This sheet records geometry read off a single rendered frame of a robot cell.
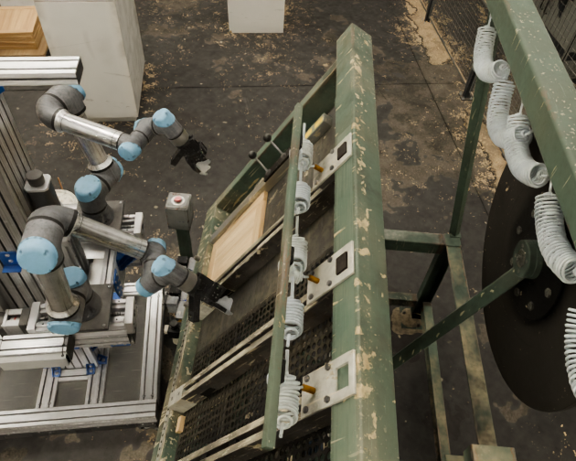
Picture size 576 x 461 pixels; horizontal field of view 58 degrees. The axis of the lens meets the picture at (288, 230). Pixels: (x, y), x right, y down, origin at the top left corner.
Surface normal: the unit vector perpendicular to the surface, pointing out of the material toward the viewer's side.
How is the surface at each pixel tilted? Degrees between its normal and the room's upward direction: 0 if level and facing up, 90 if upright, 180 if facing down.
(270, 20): 90
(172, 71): 0
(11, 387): 0
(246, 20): 90
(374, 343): 31
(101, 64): 90
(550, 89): 0
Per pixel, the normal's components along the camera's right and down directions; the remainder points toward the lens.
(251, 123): 0.05, -0.64
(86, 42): 0.11, 0.77
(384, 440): 0.55, -0.51
